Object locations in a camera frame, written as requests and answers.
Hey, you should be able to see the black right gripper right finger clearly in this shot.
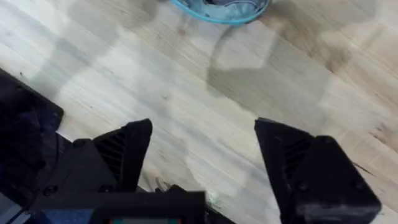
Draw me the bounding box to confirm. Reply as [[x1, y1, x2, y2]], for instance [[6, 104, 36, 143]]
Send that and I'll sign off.
[[254, 117, 382, 224]]

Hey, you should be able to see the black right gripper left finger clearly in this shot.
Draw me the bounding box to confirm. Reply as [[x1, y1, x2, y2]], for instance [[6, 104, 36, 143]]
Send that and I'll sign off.
[[34, 118, 154, 203]]

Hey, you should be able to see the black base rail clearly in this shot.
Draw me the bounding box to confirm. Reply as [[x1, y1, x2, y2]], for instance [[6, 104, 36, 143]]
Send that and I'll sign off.
[[0, 67, 73, 208]]

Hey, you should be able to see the clear blue zip bag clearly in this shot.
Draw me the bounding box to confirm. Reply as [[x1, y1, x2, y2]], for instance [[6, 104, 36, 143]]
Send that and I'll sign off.
[[170, 0, 272, 26]]

